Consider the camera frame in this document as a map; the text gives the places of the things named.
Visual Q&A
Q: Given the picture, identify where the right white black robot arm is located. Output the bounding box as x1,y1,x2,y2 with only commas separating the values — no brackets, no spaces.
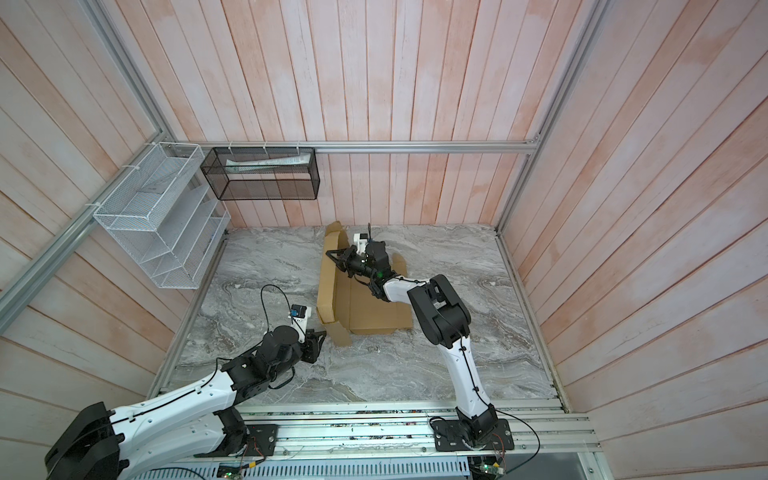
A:
326,242,498,441

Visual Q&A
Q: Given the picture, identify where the right green circuit board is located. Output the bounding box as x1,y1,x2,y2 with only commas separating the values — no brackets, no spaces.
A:
468,457,505,480

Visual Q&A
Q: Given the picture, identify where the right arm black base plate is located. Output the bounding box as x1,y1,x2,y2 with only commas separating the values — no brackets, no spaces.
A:
428,416,514,452

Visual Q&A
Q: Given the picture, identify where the brown cardboard box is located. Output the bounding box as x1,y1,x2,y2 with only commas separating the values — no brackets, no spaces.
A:
316,221,413,347

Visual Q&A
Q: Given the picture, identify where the white paper in black basket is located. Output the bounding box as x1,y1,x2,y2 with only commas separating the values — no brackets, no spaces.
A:
225,154,312,174

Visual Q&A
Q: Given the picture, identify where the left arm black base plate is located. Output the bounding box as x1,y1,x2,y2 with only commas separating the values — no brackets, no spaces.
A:
194,424,279,458

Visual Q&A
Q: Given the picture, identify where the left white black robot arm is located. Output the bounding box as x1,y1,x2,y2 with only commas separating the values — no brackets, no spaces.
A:
45,325,326,479

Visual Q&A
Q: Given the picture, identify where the aluminium mounting rail frame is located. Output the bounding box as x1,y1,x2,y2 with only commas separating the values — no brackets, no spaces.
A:
101,398,601,466

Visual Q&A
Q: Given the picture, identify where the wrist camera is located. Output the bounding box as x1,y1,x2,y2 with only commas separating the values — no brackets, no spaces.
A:
289,304,312,342
353,233,371,257

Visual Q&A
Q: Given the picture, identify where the white slotted cable duct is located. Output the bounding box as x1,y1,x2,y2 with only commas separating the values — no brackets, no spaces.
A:
139,456,470,479

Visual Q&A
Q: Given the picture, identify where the white wire mesh shelf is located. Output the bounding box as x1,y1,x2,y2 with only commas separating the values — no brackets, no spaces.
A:
94,142,230,290

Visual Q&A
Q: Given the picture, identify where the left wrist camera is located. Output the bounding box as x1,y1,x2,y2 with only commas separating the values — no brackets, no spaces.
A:
289,304,312,342

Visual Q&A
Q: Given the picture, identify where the green circuit board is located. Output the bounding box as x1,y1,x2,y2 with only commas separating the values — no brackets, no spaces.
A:
216,464,246,480
468,457,505,480

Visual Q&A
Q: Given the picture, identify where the black wire mesh basket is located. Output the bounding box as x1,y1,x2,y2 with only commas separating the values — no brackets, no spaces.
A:
201,146,321,201

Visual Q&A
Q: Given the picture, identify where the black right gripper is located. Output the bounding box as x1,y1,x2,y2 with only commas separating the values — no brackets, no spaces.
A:
328,247,379,282

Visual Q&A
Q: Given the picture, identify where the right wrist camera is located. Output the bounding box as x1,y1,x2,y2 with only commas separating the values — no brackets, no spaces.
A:
353,233,371,257

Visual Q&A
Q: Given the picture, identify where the left green circuit board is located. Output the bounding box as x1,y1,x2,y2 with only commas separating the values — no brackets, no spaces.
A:
216,464,246,480

